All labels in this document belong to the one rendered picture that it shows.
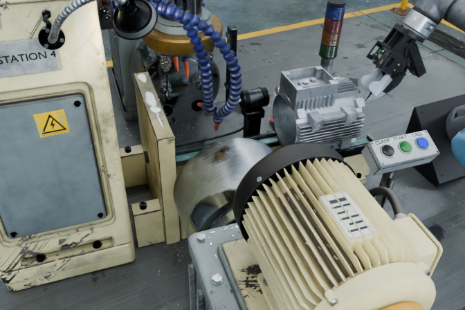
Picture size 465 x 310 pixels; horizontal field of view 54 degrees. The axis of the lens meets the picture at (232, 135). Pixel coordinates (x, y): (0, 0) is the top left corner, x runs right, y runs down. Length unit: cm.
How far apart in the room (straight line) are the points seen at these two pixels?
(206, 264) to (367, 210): 28
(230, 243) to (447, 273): 70
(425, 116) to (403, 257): 101
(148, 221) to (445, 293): 74
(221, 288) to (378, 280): 28
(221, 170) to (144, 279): 40
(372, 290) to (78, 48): 59
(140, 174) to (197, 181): 48
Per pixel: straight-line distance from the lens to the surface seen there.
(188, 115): 142
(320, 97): 122
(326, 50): 159
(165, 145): 100
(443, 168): 153
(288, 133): 135
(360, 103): 128
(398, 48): 124
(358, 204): 57
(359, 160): 143
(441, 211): 146
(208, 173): 90
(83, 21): 81
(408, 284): 53
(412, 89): 200
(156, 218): 117
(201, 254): 75
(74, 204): 102
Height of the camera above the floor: 174
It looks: 37 degrees down
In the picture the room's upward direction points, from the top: 2 degrees clockwise
